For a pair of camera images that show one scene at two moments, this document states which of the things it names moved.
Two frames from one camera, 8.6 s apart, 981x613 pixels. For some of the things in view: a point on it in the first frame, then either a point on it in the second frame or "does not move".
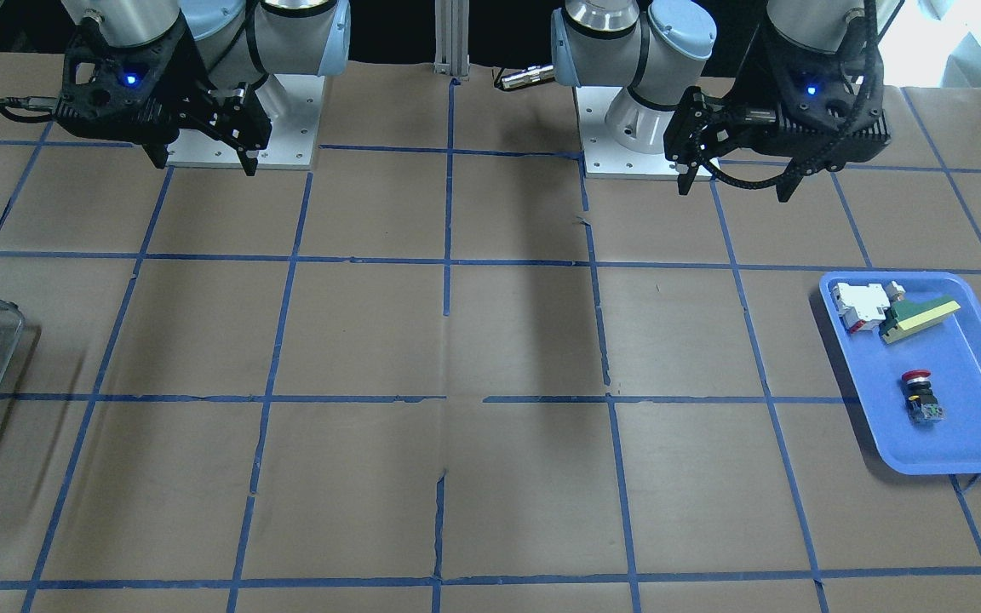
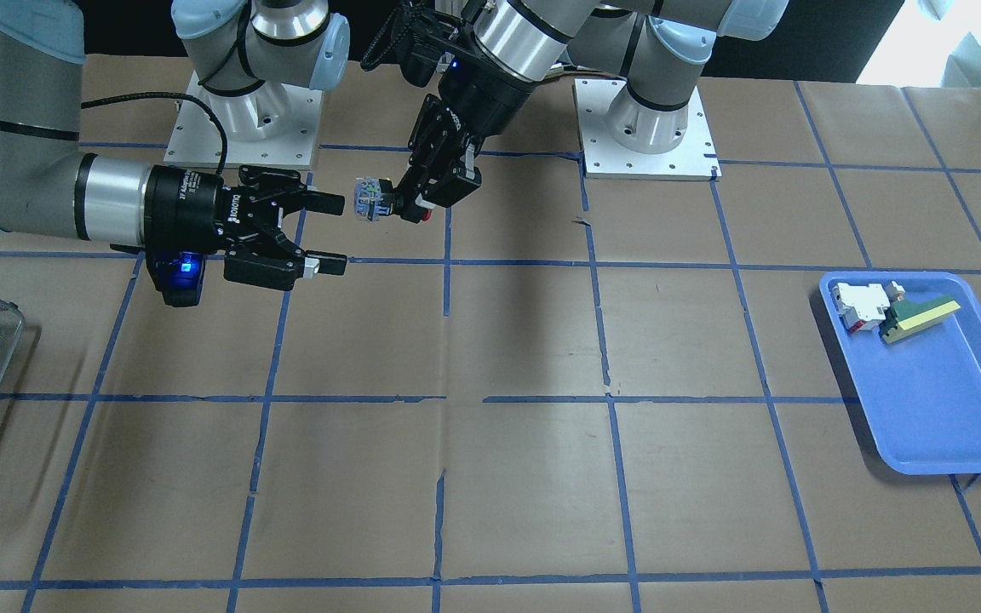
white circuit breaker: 859,305 does not move
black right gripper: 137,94 → 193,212
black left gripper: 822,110 → 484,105
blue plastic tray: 941,390 does not move
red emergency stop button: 922,405 → 370,203
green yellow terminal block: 914,316 does not move
